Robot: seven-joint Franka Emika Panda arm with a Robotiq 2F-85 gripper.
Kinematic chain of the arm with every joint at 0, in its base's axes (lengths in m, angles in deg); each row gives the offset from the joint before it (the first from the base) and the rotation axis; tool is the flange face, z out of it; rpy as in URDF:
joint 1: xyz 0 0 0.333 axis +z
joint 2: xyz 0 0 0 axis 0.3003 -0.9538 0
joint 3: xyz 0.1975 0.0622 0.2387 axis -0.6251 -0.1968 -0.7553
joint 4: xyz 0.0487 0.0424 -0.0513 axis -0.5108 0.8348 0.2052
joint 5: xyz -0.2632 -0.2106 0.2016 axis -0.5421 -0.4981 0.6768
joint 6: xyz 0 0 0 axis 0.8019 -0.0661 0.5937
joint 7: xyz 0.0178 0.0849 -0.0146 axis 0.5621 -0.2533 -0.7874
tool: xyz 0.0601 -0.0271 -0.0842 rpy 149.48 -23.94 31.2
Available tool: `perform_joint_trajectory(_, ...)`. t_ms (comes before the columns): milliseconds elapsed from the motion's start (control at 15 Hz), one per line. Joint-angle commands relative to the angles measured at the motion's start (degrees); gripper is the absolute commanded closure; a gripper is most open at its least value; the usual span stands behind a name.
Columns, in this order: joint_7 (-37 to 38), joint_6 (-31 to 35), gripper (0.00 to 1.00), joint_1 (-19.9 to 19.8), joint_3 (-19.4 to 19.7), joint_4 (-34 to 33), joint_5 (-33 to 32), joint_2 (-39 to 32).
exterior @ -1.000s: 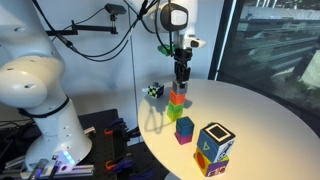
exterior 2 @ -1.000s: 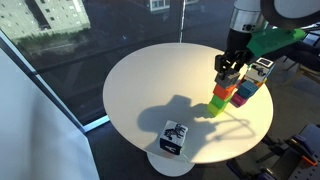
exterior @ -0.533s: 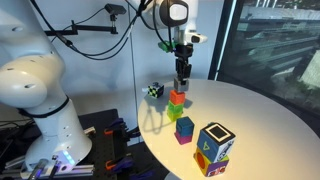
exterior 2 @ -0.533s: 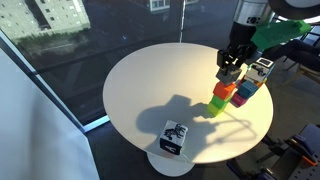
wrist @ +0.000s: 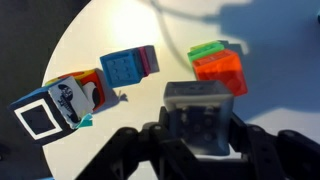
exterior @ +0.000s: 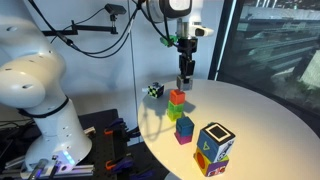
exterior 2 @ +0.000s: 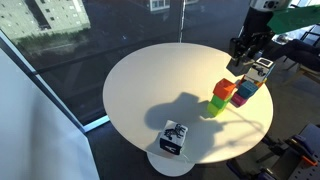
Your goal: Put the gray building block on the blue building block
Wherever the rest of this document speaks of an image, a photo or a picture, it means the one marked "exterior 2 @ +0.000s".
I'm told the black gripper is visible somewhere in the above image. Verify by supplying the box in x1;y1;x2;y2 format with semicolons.
228;32;268;67

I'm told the red orange flat block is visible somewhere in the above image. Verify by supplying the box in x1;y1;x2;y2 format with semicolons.
238;75;268;89

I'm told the blue building block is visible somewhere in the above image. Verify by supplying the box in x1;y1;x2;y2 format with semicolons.
237;80;260;100

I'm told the orange building block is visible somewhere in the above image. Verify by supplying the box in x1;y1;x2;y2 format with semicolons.
212;77;237;101

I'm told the magenta building block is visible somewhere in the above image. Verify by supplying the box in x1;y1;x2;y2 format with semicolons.
230;92;248;109

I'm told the dark green building block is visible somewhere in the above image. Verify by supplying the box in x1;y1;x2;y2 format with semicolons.
210;94;231;110

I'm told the lime green building block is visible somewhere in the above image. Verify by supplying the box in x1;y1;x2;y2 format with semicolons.
206;101;226;118

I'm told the dark chair with wooden legs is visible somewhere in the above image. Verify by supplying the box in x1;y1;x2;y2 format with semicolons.
262;38;320;85

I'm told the green sheet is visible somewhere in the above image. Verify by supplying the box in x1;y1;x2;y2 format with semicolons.
266;4;320;35

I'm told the black stand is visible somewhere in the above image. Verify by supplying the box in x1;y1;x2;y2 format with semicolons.
255;134;292;164

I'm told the black white printed cube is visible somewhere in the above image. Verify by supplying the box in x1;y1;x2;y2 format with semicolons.
159;120;189;156

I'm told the blue clamp with orange tip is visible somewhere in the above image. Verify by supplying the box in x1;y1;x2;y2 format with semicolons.
287;133;318;168

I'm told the perforated gray metal board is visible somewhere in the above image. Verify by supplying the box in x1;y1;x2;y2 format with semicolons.
287;123;320;180

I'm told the white partition board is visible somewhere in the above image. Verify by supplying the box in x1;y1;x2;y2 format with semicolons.
0;46;101;180

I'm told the white table pedestal base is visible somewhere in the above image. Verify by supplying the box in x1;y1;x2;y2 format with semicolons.
146;151;196;178

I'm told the window frame bar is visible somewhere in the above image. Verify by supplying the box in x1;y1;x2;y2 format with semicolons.
0;29;112;134

